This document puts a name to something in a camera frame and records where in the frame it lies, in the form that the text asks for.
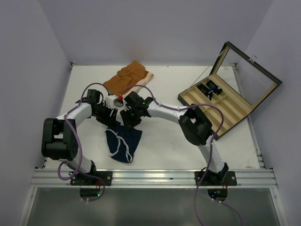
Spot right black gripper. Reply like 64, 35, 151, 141
120, 106, 142, 130

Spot black compartment storage box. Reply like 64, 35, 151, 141
177, 41, 282, 138

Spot rolled black underwear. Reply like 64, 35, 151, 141
197, 80, 222, 100

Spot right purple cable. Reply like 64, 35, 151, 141
122, 86, 243, 226

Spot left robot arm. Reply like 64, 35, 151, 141
41, 89, 118, 185

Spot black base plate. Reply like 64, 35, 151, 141
70, 170, 113, 186
200, 171, 238, 186

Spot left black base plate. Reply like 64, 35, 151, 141
70, 170, 113, 186

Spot navy blue underwear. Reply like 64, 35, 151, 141
105, 125, 143, 163

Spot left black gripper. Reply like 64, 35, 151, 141
93, 102, 118, 127

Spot aluminium mounting rail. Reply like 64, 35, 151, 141
30, 169, 277, 188

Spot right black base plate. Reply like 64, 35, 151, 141
200, 171, 238, 186

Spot orange brown underwear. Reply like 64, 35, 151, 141
104, 61, 154, 96

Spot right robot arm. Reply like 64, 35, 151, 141
120, 92, 229, 185

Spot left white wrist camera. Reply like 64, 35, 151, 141
105, 95, 118, 108

